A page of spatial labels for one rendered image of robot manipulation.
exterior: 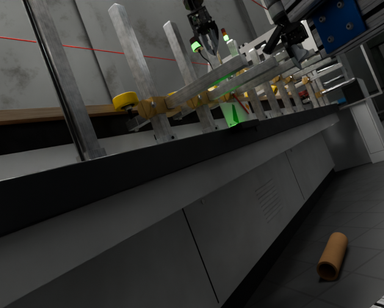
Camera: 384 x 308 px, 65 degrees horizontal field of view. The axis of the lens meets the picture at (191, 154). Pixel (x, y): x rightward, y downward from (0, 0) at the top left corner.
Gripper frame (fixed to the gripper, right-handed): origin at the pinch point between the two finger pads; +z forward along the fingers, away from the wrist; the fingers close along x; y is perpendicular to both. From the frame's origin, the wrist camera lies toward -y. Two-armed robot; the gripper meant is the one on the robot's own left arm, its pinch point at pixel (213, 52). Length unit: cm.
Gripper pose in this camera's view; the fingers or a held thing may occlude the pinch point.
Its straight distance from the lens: 116.0
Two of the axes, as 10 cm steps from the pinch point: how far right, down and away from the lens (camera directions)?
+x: 9.0, -3.6, -2.6
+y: -2.7, 0.4, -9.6
